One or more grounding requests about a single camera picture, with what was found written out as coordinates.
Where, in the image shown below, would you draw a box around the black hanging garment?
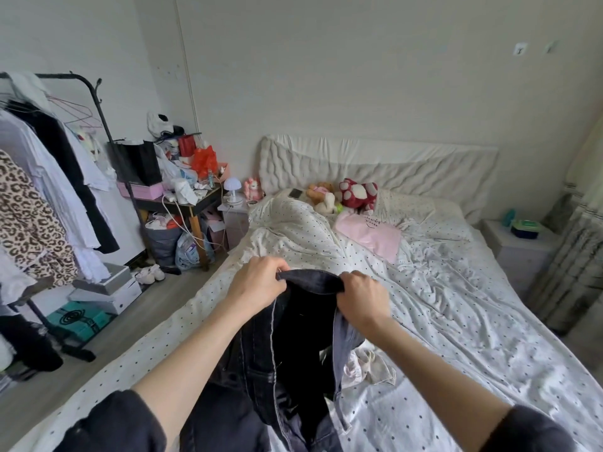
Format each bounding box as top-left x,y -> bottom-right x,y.
4,100 -> 122,255

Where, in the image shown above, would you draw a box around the red white plush toy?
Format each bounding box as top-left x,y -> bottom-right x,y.
339,178 -> 380,213

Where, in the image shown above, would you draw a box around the small white lamp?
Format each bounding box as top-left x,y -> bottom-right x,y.
221,176 -> 244,205

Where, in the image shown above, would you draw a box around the white bedside cabinet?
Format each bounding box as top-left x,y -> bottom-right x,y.
481,218 -> 562,298

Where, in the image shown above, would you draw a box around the white storage box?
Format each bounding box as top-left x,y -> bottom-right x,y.
68,262 -> 144,316

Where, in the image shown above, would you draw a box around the person's left forearm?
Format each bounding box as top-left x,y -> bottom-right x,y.
132,301 -> 254,443

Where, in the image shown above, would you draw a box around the small white side cabinet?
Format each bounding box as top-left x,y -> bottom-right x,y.
217,200 -> 254,250

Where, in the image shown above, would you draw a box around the dark side table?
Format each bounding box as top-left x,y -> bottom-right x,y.
127,183 -> 224,271

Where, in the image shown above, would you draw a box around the person's right forearm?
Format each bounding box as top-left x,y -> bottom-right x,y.
369,320 -> 514,452

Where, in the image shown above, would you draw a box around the black white plush toy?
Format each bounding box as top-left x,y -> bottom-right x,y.
146,112 -> 177,140

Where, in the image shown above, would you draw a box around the striped beige curtain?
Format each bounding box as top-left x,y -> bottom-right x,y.
523,108 -> 603,382

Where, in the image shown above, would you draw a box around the person's black sleeve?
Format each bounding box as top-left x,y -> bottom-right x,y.
53,389 -> 169,452
481,404 -> 578,452

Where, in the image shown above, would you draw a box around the person's left hand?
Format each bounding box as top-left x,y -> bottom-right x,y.
221,256 -> 291,321

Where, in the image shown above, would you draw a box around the small pink plush toy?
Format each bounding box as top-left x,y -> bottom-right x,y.
242,176 -> 265,205

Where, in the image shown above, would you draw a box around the leopard print hanging garment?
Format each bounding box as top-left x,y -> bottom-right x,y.
0,150 -> 81,288

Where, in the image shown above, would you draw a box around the red bag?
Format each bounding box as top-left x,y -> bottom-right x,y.
177,134 -> 222,181

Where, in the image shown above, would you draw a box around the dark small box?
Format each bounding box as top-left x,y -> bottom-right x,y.
511,218 -> 543,241

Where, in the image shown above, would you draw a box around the dark denim jeans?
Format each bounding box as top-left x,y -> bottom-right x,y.
179,268 -> 369,452

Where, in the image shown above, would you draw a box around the person's right hand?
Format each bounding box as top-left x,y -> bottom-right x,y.
336,270 -> 395,345

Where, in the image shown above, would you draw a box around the white crumpled blanket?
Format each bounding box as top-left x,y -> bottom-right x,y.
247,193 -> 359,269

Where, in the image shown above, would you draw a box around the pink box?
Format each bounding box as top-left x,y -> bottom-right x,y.
117,180 -> 171,202

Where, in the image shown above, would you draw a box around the cream printed garment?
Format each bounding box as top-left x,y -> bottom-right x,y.
339,342 -> 399,390

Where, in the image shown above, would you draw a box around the black bag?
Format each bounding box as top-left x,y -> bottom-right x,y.
108,139 -> 163,186

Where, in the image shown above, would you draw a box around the grey patterned bag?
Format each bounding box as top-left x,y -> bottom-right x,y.
174,230 -> 209,272

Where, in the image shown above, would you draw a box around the green object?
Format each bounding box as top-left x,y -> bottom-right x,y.
45,300 -> 116,347

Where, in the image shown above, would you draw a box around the plush toys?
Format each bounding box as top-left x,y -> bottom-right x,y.
303,183 -> 345,217

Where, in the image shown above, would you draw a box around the white dotted bed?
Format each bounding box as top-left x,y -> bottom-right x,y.
9,188 -> 603,452

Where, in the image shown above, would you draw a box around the white pillow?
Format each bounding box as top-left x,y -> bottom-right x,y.
377,191 -> 477,245

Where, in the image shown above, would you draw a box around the person's black left sleeve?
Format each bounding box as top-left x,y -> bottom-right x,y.
53,389 -> 169,452

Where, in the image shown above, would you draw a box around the black clothes rack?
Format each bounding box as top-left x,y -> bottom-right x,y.
0,71 -> 128,363

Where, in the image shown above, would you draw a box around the person's black right sleeve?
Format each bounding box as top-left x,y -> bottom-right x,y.
481,404 -> 578,452

